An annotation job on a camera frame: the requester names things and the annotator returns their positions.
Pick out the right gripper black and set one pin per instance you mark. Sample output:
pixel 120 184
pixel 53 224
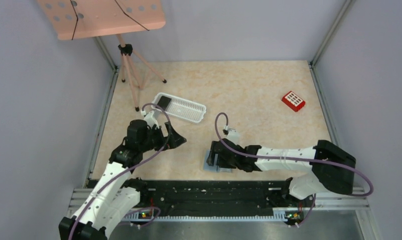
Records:
pixel 223 164

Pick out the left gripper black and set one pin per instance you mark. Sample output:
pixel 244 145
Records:
pixel 175 140

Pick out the black credit card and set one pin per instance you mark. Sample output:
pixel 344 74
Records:
pixel 164 102

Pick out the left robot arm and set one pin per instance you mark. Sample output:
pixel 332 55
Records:
pixel 112 197

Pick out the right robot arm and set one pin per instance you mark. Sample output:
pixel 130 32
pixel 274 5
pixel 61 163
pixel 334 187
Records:
pixel 325 166

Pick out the white plastic basket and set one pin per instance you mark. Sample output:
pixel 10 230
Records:
pixel 183 109

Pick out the red toy brick block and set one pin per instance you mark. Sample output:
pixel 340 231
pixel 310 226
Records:
pixel 293 101

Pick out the pink music stand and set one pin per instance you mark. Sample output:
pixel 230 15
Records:
pixel 80 19

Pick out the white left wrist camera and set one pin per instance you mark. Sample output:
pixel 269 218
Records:
pixel 151 118

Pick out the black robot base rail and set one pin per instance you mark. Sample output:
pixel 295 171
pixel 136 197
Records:
pixel 201 198

